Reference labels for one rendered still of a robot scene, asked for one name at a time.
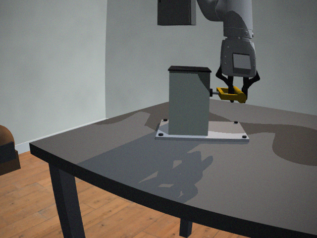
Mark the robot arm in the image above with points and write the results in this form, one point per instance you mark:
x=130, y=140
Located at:
x=236, y=16

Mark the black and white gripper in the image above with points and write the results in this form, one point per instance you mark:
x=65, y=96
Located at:
x=228, y=47

